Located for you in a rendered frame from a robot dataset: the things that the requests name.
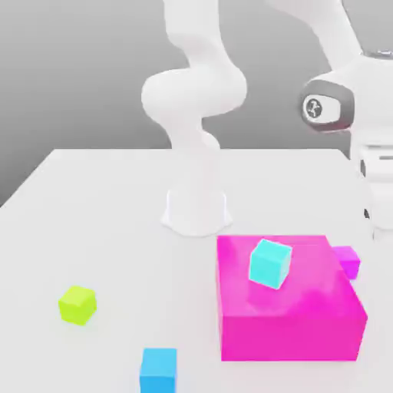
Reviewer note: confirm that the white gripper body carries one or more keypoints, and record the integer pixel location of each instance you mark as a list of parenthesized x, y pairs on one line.
[(383, 208)]

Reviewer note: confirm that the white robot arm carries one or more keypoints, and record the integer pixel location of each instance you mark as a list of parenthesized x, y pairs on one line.
[(196, 92)]

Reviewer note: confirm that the small magenta cube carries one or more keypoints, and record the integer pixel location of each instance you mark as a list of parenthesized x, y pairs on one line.
[(350, 261)]

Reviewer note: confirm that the small cyan cube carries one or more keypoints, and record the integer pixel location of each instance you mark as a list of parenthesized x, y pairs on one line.
[(268, 265)]

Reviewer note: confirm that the small blue cube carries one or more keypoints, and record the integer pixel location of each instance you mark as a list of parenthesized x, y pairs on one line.
[(158, 371)]

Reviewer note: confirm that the small lime green cube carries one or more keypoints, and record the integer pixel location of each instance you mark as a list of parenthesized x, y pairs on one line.
[(76, 305)]

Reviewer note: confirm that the large pink box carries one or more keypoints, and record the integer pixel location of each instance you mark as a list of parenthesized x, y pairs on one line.
[(291, 334)]

